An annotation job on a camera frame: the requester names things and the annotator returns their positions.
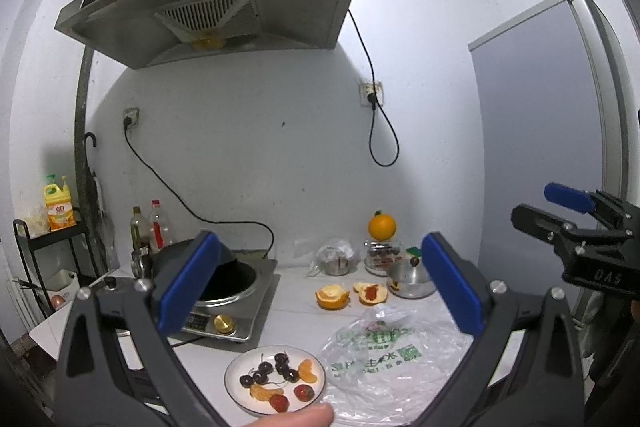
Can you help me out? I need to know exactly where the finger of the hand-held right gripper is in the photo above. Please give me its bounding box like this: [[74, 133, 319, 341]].
[[544, 183, 640, 233], [511, 203, 631, 258]]

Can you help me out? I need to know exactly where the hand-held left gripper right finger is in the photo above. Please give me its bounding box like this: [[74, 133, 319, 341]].
[[415, 231, 586, 427]]

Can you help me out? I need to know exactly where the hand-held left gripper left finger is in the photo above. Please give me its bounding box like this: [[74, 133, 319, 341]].
[[52, 229, 236, 427]]

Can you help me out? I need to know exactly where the white round plate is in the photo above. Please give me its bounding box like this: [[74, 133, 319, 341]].
[[223, 346, 328, 419]]

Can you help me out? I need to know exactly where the clear printed plastic bag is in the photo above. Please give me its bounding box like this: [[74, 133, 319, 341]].
[[317, 307, 476, 425]]

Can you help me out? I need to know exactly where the peeled orange segment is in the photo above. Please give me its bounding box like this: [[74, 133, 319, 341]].
[[249, 384, 284, 402], [297, 359, 321, 384]]

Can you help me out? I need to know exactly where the small steel lid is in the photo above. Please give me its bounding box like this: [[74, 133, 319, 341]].
[[386, 257, 438, 300]]

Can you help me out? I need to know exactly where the red label bottle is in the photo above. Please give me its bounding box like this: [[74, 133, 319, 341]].
[[149, 200, 173, 253]]

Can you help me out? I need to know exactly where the steel induction cooker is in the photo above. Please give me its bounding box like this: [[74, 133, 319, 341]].
[[165, 257, 281, 342]]

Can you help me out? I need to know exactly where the grey refrigerator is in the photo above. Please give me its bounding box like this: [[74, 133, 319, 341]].
[[467, 0, 640, 328]]

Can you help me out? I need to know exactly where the glass fruit container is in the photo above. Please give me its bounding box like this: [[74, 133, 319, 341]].
[[364, 238, 403, 277]]

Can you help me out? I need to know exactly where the orange peel with red piece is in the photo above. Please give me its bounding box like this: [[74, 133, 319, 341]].
[[352, 281, 390, 307]]

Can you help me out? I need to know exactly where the whole orange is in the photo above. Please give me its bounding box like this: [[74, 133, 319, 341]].
[[368, 209, 398, 240]]

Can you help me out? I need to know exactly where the small steel pot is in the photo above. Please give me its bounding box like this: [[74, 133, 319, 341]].
[[320, 252, 353, 275]]

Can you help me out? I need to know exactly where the empty orange peel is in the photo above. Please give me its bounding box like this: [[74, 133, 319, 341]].
[[314, 284, 352, 312]]

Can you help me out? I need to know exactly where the white plastic container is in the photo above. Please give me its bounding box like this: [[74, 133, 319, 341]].
[[44, 269, 81, 303]]

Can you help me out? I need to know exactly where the black folded umbrella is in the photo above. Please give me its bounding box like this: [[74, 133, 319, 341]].
[[82, 132, 108, 258]]

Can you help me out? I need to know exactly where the black metal rack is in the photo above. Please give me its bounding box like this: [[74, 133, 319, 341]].
[[12, 217, 108, 333]]

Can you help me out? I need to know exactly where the yellow detergent bottle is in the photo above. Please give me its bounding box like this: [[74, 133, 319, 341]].
[[42, 174, 78, 233]]

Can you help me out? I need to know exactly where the crumpled white plastic bag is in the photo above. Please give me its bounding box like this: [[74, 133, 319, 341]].
[[22, 204, 51, 238]]

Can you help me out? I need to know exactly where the black wok with wooden handle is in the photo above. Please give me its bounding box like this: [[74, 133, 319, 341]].
[[152, 239, 246, 283]]

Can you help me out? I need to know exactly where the black cooker power cable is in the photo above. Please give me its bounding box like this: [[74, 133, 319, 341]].
[[122, 117, 276, 258]]

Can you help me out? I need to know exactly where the black range hood cable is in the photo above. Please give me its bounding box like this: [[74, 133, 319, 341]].
[[347, 9, 401, 168]]

